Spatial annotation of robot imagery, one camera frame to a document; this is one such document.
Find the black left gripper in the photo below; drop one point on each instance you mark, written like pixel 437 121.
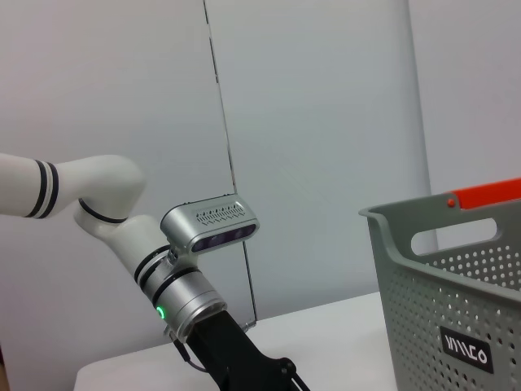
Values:
pixel 236 362

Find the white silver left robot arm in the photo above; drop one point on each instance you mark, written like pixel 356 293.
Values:
pixel 102 179

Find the grey perforated storage bin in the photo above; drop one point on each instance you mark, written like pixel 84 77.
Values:
pixel 427 305

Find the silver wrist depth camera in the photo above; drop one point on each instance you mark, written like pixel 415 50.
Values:
pixel 203 228

